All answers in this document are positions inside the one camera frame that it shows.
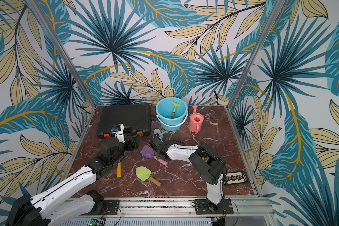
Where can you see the right aluminium corner post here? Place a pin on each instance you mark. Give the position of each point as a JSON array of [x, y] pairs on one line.
[[257, 47]]

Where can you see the left aluminium corner post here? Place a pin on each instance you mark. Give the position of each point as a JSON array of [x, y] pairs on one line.
[[49, 30]]

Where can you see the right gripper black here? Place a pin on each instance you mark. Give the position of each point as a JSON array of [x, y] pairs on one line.
[[157, 144]]

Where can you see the aluminium front rail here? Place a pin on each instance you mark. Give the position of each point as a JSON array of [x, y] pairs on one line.
[[180, 207]]

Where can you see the light blue plastic bucket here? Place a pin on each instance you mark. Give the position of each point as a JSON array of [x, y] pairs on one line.
[[164, 109]]

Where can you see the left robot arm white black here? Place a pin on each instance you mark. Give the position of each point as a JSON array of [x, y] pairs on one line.
[[50, 208]]

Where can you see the green toy rake wooden handle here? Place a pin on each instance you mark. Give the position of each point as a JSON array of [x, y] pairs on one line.
[[174, 110]]

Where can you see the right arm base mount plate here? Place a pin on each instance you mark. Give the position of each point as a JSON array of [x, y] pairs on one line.
[[205, 207]]

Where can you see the blue toy fork yellow handle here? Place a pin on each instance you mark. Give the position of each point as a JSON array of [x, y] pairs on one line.
[[119, 168]]

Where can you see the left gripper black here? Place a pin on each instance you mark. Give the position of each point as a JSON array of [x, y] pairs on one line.
[[131, 147]]

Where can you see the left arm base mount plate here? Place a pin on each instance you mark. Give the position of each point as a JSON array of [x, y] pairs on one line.
[[105, 207]]

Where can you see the aluminium corner post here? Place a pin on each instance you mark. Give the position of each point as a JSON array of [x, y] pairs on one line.
[[49, 30], [257, 47]]

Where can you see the pink toy watering can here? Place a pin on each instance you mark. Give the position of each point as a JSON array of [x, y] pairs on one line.
[[196, 121]]

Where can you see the blue handled scissors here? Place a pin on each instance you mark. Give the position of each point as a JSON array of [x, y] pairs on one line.
[[153, 119]]

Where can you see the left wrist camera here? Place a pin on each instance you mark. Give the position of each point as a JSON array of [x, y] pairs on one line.
[[118, 132]]

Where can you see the teal toy trowel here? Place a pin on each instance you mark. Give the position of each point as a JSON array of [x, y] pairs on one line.
[[157, 133]]

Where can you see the black plastic tool case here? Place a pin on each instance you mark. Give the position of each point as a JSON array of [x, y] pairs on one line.
[[136, 119]]

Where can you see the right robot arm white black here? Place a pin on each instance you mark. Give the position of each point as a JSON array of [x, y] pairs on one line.
[[208, 164]]

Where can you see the green toy shovel wooden handle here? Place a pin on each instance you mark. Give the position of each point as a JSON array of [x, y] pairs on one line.
[[144, 174]]

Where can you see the purple toy scoop pink handle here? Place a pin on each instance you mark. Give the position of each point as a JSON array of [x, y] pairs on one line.
[[148, 152]]

